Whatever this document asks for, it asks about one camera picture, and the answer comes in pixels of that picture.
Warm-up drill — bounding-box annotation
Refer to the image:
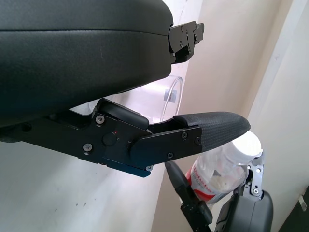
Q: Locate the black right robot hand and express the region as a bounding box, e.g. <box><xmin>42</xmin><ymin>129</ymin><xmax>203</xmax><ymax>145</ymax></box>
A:
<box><xmin>165</xmin><ymin>151</ymin><xmax>275</xmax><ymax>232</ymax></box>

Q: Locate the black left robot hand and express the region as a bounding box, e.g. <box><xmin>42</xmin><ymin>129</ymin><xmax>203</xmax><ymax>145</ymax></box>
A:
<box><xmin>0</xmin><ymin>0</ymin><xmax>252</xmax><ymax>179</ymax></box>

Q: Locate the clear plastic water bottle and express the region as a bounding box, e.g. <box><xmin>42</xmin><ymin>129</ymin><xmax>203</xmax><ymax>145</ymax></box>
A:
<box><xmin>184</xmin><ymin>131</ymin><xmax>264</xmax><ymax>210</ymax></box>

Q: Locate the clear glass cup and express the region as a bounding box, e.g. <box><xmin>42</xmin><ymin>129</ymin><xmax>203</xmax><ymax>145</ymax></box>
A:
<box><xmin>79</xmin><ymin>74</ymin><xmax>185</xmax><ymax>124</ymax></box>

